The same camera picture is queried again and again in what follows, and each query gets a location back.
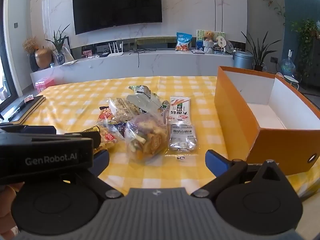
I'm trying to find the black cable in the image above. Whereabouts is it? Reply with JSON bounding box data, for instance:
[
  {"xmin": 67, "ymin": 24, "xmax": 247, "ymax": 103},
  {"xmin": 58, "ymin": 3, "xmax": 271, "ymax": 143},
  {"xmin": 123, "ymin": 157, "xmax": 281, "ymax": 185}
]
[{"xmin": 130, "ymin": 47, "xmax": 157, "ymax": 68}]

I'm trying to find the clear bag of vegetable chips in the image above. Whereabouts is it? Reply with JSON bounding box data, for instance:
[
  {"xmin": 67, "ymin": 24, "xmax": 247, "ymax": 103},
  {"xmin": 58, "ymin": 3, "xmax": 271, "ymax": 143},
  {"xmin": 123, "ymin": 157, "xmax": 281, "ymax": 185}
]
[{"xmin": 124, "ymin": 114, "xmax": 168, "ymax": 164}]

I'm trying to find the green tube packet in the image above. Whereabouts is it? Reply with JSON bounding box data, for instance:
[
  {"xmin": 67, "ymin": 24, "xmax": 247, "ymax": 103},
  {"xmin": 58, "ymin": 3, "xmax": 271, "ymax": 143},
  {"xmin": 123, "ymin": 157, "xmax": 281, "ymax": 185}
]
[{"xmin": 161, "ymin": 101, "xmax": 171, "ymax": 118}]

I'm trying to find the person's left hand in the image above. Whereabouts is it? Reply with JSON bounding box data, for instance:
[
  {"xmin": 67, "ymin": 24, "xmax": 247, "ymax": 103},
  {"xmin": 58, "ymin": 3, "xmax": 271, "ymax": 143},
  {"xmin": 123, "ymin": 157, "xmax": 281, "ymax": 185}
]
[{"xmin": 0, "ymin": 183, "xmax": 24, "ymax": 240}]

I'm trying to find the white router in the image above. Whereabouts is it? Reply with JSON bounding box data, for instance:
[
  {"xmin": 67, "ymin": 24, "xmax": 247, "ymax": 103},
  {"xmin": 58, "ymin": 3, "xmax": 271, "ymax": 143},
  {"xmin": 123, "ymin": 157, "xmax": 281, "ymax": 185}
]
[{"xmin": 107, "ymin": 42, "xmax": 125, "ymax": 57}]

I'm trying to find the dark wooden board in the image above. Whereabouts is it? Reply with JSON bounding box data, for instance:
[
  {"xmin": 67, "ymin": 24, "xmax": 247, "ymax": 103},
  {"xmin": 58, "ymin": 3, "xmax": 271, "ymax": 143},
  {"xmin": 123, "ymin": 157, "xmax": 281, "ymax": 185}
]
[{"xmin": 7, "ymin": 95, "xmax": 47, "ymax": 125}]

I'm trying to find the green printed card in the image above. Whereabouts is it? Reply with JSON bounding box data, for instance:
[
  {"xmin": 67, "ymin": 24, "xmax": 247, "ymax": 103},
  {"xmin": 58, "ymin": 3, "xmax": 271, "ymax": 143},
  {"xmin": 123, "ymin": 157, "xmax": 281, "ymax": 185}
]
[{"xmin": 196, "ymin": 29, "xmax": 226, "ymax": 46}]

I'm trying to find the yellow checked tablecloth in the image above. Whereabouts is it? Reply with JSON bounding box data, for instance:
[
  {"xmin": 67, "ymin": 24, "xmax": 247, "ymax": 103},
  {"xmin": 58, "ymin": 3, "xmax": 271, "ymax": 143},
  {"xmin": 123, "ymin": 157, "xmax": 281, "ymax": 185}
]
[{"xmin": 15, "ymin": 76, "xmax": 320, "ymax": 203}]

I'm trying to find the black television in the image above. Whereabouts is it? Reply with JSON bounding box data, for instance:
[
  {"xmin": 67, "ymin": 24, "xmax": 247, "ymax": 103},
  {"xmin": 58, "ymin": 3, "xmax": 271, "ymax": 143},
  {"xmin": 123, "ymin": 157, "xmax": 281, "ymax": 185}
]
[{"xmin": 72, "ymin": 0, "xmax": 163, "ymax": 35}]

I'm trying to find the white stick snack packet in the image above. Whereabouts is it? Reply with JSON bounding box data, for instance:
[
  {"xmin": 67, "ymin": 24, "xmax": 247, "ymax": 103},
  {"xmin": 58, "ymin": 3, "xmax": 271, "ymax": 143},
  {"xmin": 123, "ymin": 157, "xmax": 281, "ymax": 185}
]
[{"xmin": 168, "ymin": 95, "xmax": 192, "ymax": 124}]

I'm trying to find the blue water jug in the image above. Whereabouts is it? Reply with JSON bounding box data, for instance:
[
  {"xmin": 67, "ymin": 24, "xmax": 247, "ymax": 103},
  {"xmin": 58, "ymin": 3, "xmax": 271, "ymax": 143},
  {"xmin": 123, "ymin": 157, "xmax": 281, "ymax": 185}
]
[{"xmin": 280, "ymin": 49, "xmax": 296, "ymax": 77}]

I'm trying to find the glass vase with plant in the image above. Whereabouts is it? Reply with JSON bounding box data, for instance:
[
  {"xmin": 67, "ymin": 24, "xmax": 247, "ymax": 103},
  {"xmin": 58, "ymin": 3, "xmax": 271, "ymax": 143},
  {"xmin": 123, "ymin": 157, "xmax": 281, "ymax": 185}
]
[{"xmin": 45, "ymin": 24, "xmax": 70, "ymax": 65}]

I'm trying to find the grey trash can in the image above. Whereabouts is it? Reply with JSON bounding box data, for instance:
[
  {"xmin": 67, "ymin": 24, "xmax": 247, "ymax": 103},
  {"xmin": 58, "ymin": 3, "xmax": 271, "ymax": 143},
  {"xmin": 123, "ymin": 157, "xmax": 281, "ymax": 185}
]
[{"xmin": 233, "ymin": 51, "xmax": 254, "ymax": 68}]

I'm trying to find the orange cardboard box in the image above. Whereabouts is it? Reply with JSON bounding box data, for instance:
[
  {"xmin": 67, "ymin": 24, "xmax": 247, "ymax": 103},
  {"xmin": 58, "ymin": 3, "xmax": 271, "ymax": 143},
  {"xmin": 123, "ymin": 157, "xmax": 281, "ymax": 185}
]
[{"xmin": 214, "ymin": 66, "xmax": 320, "ymax": 176}]

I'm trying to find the red orange snack packet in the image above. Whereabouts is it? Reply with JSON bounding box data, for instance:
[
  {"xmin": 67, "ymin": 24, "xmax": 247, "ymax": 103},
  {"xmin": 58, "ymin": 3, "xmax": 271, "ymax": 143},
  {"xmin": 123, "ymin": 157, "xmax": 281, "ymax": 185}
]
[{"xmin": 97, "ymin": 106, "xmax": 118, "ymax": 127}]

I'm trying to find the pink box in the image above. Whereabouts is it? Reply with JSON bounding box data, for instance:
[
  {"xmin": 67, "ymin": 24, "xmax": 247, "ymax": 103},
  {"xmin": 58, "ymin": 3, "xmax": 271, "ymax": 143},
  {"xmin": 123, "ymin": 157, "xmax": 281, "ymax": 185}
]
[{"xmin": 35, "ymin": 77, "xmax": 55, "ymax": 92}]

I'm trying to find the black vase with dried flowers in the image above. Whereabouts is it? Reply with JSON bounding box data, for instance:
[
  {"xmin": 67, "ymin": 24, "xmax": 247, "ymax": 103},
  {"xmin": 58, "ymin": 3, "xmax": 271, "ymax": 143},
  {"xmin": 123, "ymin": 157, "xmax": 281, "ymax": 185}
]
[{"xmin": 23, "ymin": 37, "xmax": 39, "ymax": 72}]

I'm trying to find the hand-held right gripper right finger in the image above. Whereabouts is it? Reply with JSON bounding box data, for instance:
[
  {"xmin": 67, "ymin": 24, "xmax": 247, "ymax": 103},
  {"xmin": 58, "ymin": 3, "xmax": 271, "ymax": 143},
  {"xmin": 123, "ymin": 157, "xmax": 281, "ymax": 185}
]
[{"xmin": 191, "ymin": 149, "xmax": 288, "ymax": 198}]

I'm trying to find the yellow red snack packet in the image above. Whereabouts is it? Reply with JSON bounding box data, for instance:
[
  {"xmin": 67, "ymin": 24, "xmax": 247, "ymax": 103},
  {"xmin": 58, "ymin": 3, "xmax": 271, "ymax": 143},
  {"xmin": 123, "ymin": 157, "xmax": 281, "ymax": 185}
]
[{"xmin": 82, "ymin": 126, "xmax": 120, "ymax": 152}]

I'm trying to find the silver white candy packet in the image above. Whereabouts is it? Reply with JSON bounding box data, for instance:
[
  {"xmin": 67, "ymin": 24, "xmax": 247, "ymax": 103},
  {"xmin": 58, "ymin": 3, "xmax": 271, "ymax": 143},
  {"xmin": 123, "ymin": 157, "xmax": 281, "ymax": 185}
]
[{"xmin": 167, "ymin": 122, "xmax": 198, "ymax": 153}]

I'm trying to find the black picture frame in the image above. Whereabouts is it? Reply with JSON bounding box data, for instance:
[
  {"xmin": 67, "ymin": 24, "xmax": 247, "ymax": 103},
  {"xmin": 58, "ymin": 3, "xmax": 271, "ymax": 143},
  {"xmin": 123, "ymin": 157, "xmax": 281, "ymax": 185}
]
[{"xmin": 58, "ymin": 36, "xmax": 70, "ymax": 55}]

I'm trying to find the green leafy plant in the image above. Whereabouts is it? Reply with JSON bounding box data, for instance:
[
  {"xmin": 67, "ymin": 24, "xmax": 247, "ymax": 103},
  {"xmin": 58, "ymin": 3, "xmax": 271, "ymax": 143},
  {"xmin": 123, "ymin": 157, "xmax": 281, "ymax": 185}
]
[{"xmin": 290, "ymin": 19, "xmax": 320, "ymax": 78}]

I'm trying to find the white marble TV console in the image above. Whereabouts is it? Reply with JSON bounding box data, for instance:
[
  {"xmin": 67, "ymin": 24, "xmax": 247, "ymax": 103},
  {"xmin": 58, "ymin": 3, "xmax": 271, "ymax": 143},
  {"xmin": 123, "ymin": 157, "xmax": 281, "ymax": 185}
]
[{"xmin": 30, "ymin": 48, "xmax": 235, "ymax": 88}]

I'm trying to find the golden vase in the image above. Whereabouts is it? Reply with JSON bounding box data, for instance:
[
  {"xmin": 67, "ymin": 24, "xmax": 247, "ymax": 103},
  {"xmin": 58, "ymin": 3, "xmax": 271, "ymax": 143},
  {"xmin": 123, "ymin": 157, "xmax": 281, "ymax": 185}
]
[{"xmin": 34, "ymin": 47, "xmax": 52, "ymax": 69}]

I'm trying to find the white green snack bag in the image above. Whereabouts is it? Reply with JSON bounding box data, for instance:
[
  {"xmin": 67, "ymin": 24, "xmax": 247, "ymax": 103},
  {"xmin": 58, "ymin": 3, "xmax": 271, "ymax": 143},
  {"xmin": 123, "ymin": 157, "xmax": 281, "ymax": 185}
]
[{"xmin": 126, "ymin": 94, "xmax": 165, "ymax": 120}]

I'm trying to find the clear bag of peanuts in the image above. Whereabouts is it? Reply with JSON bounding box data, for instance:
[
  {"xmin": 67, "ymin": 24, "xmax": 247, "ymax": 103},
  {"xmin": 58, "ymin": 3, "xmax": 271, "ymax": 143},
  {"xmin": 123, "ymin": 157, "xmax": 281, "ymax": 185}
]
[{"xmin": 107, "ymin": 97, "xmax": 142, "ymax": 124}]

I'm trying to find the blue snack bag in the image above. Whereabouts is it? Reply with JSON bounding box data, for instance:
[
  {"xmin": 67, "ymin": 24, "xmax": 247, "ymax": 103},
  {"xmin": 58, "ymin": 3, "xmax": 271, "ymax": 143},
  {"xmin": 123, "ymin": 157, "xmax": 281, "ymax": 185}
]
[{"xmin": 176, "ymin": 32, "xmax": 192, "ymax": 52}]

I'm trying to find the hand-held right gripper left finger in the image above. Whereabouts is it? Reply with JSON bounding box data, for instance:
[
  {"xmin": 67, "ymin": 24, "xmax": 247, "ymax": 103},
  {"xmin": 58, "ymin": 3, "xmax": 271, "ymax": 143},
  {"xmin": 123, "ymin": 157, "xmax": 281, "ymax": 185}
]
[{"xmin": 75, "ymin": 149, "xmax": 121, "ymax": 200}]

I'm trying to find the long-leaf potted plant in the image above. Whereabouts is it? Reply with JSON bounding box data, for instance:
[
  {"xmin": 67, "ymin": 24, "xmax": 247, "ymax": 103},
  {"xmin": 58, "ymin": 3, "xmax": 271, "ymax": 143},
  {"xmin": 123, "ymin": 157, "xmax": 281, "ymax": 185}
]
[{"xmin": 241, "ymin": 31, "xmax": 282, "ymax": 72}]

